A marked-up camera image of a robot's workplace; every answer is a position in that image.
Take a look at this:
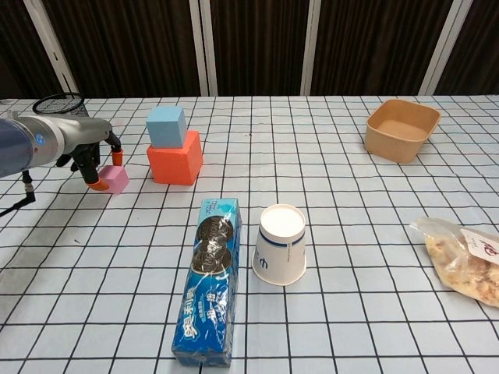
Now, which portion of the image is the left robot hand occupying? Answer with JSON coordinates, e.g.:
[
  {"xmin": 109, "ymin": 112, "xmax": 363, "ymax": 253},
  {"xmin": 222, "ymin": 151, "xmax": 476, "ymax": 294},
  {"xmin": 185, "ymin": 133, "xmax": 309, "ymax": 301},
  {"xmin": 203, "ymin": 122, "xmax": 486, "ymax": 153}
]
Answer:
[{"xmin": 55, "ymin": 118, "xmax": 124, "ymax": 192}]

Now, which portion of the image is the small pink cube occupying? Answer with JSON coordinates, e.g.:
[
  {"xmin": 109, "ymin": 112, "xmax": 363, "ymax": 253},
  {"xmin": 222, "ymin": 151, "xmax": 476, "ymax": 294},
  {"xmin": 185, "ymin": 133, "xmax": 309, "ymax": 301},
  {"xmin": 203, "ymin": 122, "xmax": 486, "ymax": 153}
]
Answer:
[{"xmin": 97, "ymin": 164, "xmax": 130, "ymax": 195}]

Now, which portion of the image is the blue foam cube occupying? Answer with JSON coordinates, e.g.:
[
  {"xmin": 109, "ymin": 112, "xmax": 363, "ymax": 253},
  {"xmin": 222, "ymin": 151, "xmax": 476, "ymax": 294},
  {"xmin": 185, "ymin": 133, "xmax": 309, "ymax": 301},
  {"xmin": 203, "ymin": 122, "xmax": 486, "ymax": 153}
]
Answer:
[{"xmin": 146, "ymin": 105, "xmax": 186, "ymax": 149}]

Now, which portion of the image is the black mesh pen holder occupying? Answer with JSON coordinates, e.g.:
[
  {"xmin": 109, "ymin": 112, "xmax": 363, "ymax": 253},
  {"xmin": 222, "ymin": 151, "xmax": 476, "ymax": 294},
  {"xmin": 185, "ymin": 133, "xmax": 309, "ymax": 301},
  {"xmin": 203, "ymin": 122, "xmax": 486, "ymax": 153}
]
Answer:
[{"xmin": 32, "ymin": 92, "xmax": 87, "ymax": 118}]

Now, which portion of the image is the orange foam cube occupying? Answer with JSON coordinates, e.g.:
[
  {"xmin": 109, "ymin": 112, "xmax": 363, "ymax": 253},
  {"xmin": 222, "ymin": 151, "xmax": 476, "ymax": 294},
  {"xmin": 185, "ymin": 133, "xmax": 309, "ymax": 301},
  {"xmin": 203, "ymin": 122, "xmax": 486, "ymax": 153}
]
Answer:
[{"xmin": 147, "ymin": 130, "xmax": 205, "ymax": 185}]

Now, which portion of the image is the blue cookie box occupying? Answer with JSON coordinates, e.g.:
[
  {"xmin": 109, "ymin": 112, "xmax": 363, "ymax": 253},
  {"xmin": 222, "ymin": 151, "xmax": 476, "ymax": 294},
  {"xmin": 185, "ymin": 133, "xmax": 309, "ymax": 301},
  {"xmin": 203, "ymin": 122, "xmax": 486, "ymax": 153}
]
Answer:
[{"xmin": 171, "ymin": 197, "xmax": 243, "ymax": 369}]

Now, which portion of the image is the white paper cup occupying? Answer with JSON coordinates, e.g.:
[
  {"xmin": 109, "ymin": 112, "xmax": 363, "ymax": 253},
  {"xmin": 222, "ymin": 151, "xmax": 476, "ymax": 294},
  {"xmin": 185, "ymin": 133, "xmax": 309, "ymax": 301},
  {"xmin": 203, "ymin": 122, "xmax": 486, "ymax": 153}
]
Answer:
[{"xmin": 251, "ymin": 203, "xmax": 308, "ymax": 288}]

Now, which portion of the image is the checkered tablecloth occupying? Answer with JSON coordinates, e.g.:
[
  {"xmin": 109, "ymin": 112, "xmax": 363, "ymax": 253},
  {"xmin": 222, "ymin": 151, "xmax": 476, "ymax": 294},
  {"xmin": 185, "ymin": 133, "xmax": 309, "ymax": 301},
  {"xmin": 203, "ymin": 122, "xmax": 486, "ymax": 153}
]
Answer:
[{"xmin": 0, "ymin": 94, "xmax": 499, "ymax": 374}]

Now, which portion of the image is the brown paper bowl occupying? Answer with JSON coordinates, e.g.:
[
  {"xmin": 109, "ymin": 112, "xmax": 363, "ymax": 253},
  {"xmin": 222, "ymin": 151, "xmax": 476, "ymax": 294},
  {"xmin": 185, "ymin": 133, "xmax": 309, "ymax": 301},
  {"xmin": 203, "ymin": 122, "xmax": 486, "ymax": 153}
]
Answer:
[{"xmin": 364, "ymin": 98, "xmax": 441, "ymax": 164}]

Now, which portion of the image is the clear snack bag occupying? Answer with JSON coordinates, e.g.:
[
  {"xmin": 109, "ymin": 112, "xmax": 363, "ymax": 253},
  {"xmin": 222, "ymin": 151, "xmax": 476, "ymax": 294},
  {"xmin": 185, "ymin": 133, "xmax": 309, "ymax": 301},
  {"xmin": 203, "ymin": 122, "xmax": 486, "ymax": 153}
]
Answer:
[{"xmin": 409, "ymin": 217, "xmax": 499, "ymax": 307}]

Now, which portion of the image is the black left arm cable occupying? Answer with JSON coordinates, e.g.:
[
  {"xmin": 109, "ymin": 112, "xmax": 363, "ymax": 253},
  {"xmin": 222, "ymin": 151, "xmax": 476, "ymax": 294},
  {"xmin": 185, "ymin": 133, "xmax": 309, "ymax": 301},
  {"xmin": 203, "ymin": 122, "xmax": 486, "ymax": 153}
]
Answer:
[{"xmin": 0, "ymin": 169, "xmax": 37, "ymax": 217}]

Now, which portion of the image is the white partition frame post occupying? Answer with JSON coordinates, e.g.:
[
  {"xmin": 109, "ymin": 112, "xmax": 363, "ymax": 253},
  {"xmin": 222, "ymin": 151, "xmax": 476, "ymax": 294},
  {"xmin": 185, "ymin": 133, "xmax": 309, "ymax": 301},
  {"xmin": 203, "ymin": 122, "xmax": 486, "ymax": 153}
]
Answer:
[
  {"xmin": 27, "ymin": 0, "xmax": 79, "ymax": 94},
  {"xmin": 189, "ymin": 0, "xmax": 219, "ymax": 97},
  {"xmin": 419, "ymin": 0, "xmax": 469, "ymax": 97},
  {"xmin": 299, "ymin": 0, "xmax": 323, "ymax": 97}
]

